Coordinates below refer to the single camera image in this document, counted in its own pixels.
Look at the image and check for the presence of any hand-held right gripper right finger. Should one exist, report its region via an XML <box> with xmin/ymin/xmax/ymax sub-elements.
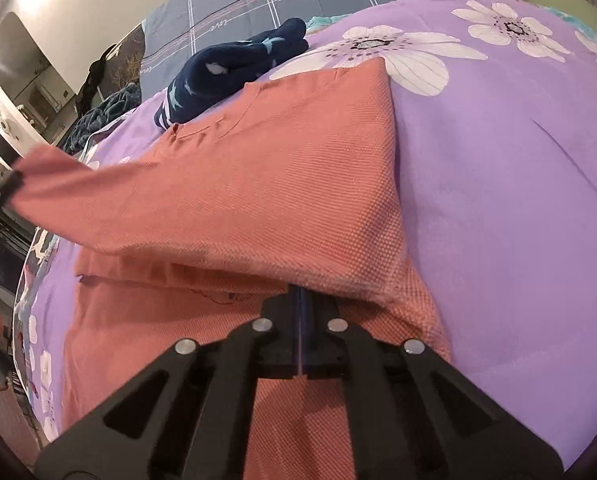
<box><xmin>301</xmin><ymin>286</ymin><xmax>565</xmax><ymax>480</ymax></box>

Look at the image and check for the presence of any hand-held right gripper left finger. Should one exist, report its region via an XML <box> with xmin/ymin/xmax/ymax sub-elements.
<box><xmin>32</xmin><ymin>285</ymin><xmax>302</xmax><ymax>480</ymax></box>

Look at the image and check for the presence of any salmon knit shirt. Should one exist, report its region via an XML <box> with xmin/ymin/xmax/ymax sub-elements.
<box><xmin>8</xmin><ymin>57</ymin><xmax>452</xmax><ymax>480</ymax></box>

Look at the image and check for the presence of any green pillow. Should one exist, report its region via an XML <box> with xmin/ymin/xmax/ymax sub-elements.
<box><xmin>523</xmin><ymin>0</ymin><xmax>597</xmax><ymax>61</ymax></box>

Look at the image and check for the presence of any brown printed pillow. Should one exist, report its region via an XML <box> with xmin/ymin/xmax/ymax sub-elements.
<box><xmin>112</xmin><ymin>24</ymin><xmax>147</xmax><ymax>92</ymax></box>

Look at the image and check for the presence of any black bag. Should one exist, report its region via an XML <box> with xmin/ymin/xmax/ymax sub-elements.
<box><xmin>76</xmin><ymin>45</ymin><xmax>122</xmax><ymax>116</ymax></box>

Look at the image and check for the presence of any purple floral bedsheet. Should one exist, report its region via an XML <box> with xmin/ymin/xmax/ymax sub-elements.
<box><xmin>13</xmin><ymin>0</ymin><xmax>597</xmax><ymax>471</ymax></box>

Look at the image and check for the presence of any navy star-print cloth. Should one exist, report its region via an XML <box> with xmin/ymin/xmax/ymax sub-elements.
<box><xmin>153</xmin><ymin>17</ymin><xmax>310</xmax><ymax>133</ymax></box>

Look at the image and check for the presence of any teal fuzzy blanket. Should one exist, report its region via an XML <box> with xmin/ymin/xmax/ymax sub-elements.
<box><xmin>61</xmin><ymin>82</ymin><xmax>144</xmax><ymax>156</ymax></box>

